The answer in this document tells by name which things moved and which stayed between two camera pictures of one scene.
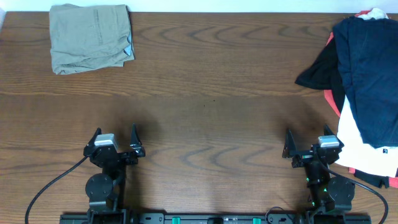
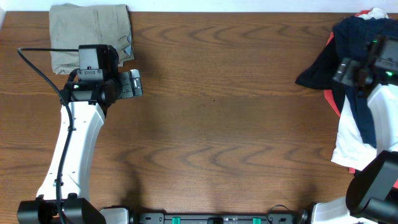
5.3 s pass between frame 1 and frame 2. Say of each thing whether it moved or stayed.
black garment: stayed
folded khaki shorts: stayed
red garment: stayed
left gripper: moved
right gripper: moved
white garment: stayed
